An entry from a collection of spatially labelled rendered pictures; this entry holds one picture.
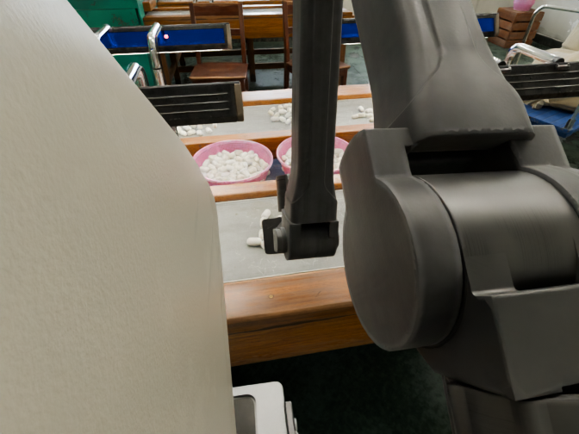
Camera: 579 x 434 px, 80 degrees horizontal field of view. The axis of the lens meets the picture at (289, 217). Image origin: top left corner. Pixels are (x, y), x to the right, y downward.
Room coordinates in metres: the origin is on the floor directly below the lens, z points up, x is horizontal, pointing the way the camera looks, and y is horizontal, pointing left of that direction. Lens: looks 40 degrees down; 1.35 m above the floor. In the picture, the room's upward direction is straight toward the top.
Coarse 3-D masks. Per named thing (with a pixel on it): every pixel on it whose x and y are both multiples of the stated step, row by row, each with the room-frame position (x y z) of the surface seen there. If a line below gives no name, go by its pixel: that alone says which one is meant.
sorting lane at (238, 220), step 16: (336, 192) 0.84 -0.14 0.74; (224, 208) 0.76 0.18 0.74; (240, 208) 0.76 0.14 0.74; (256, 208) 0.76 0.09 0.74; (272, 208) 0.76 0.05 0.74; (224, 224) 0.69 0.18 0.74; (240, 224) 0.69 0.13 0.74; (256, 224) 0.69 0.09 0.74; (224, 240) 0.63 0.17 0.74; (240, 240) 0.63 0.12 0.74; (224, 256) 0.58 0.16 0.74; (240, 256) 0.58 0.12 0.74; (256, 256) 0.58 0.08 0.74; (272, 256) 0.58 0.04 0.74; (336, 256) 0.58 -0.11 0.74; (224, 272) 0.52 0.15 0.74; (240, 272) 0.52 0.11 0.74; (256, 272) 0.52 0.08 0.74; (272, 272) 0.52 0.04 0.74; (288, 272) 0.52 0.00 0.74; (304, 272) 0.52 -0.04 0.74
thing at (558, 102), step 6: (570, 54) 2.96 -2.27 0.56; (576, 54) 2.90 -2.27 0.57; (564, 60) 2.92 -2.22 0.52; (570, 60) 2.86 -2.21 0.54; (576, 60) 2.82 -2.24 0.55; (528, 102) 2.78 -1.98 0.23; (534, 102) 2.75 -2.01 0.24; (540, 102) 2.68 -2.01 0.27; (546, 102) 2.62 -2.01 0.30; (552, 102) 2.68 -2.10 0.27; (558, 102) 2.64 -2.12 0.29; (564, 102) 2.62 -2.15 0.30; (570, 102) 2.59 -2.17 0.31; (576, 102) 2.57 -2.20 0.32; (564, 108) 2.62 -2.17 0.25; (570, 108) 2.59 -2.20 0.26
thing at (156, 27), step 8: (104, 24) 1.19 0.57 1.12; (96, 32) 1.09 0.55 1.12; (104, 32) 1.13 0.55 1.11; (152, 32) 1.10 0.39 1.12; (152, 40) 1.07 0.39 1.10; (152, 48) 1.06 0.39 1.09; (152, 56) 1.06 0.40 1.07; (160, 64) 1.07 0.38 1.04; (160, 72) 1.06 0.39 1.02; (160, 80) 1.06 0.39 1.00; (176, 128) 1.07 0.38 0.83
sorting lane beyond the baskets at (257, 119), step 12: (252, 108) 1.46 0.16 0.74; (264, 108) 1.46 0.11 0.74; (276, 108) 1.46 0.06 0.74; (348, 108) 1.46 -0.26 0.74; (372, 108) 1.46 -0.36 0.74; (252, 120) 1.34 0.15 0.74; (264, 120) 1.34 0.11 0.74; (336, 120) 1.34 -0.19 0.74; (348, 120) 1.34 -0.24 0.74; (360, 120) 1.34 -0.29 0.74; (204, 132) 1.23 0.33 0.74; (216, 132) 1.23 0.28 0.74; (228, 132) 1.23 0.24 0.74; (240, 132) 1.23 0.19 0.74; (252, 132) 1.23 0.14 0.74
